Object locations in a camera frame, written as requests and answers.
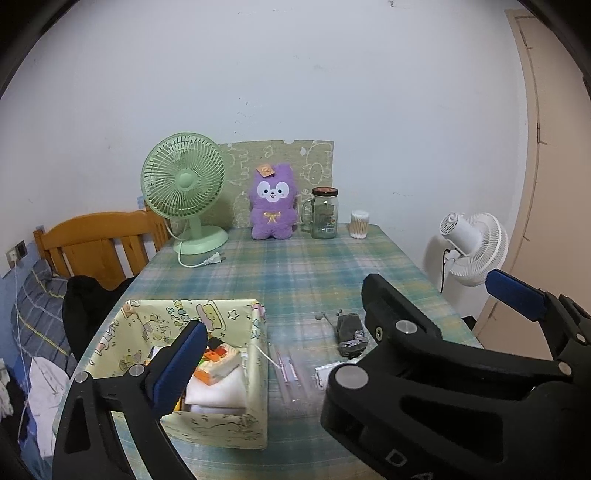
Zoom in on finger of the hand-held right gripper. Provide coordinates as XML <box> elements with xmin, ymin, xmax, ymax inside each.
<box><xmin>321</xmin><ymin>275</ymin><xmax>575</xmax><ymax>455</ymax></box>
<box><xmin>487</xmin><ymin>270</ymin><xmax>591</xmax><ymax>367</ymax></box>

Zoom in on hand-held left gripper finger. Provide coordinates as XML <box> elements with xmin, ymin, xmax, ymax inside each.
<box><xmin>52</xmin><ymin>320</ymin><xmax>208</xmax><ymax>480</ymax></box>

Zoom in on yellow cartoon packet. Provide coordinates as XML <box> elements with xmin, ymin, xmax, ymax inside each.
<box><xmin>194</xmin><ymin>344</ymin><xmax>242</xmax><ymax>385</ymax></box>

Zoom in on white cloth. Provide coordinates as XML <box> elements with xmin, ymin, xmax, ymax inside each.
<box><xmin>185</xmin><ymin>364</ymin><xmax>247</xmax><ymax>414</ymax></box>

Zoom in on printed fabric storage box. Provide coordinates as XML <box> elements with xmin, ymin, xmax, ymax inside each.
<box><xmin>69</xmin><ymin>299</ymin><xmax>269</xmax><ymax>450</ymax></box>

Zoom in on dark grey socks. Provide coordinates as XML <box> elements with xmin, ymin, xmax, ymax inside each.
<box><xmin>336</xmin><ymin>313</ymin><xmax>370</xmax><ymax>358</ymax></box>

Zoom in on white fan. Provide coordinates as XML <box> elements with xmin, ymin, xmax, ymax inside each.
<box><xmin>424</xmin><ymin>212</ymin><xmax>509</xmax><ymax>319</ymax></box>

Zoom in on cotton swab container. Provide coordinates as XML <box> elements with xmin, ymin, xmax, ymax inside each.
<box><xmin>350</xmin><ymin>210</ymin><xmax>370</xmax><ymax>239</ymax></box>

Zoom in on black clothing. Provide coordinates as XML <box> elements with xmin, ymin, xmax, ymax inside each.
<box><xmin>62</xmin><ymin>275</ymin><xmax>137</xmax><ymax>358</ymax></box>

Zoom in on clear packet of pink straws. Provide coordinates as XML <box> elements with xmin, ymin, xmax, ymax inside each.
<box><xmin>269</xmin><ymin>344</ymin><xmax>308</xmax><ymax>402</ymax></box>

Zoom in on glass jar mug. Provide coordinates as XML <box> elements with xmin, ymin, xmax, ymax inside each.
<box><xmin>301</xmin><ymin>187</ymin><xmax>340</xmax><ymax>240</ymax></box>

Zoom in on beige door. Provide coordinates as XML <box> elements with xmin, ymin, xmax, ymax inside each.
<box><xmin>504</xmin><ymin>7</ymin><xmax>591</xmax><ymax>361</ymax></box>

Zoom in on white clothing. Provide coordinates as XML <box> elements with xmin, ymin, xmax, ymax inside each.
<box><xmin>28</xmin><ymin>357</ymin><xmax>70</xmax><ymax>455</ymax></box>

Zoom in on blue plaid bedding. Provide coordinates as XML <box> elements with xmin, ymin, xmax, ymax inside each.
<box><xmin>0</xmin><ymin>258</ymin><xmax>79</xmax><ymax>462</ymax></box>

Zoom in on purple plush toy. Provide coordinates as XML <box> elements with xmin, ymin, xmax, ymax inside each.
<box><xmin>248</xmin><ymin>162</ymin><xmax>300</xmax><ymax>241</ymax></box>

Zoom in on wooden bed headboard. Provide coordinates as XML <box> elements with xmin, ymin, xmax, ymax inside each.
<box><xmin>33</xmin><ymin>205</ymin><xmax>171</xmax><ymax>291</ymax></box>

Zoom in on green patterned board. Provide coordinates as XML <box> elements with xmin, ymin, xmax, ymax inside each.
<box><xmin>217</xmin><ymin>138</ymin><xmax>336</xmax><ymax>229</ymax></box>

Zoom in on green desk fan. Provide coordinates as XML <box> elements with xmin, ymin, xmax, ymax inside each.
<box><xmin>141</xmin><ymin>132</ymin><xmax>229</xmax><ymax>256</ymax></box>

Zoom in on black fan cable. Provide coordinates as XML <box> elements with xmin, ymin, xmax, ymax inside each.
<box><xmin>440</xmin><ymin>247</ymin><xmax>455</xmax><ymax>294</ymax></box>

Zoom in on green fan power cable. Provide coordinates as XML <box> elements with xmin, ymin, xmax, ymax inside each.
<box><xmin>177</xmin><ymin>249</ymin><xmax>225</xmax><ymax>268</ymax></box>

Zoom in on wall socket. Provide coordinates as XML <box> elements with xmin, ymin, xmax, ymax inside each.
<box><xmin>6</xmin><ymin>240</ymin><xmax>28</xmax><ymax>268</ymax></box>

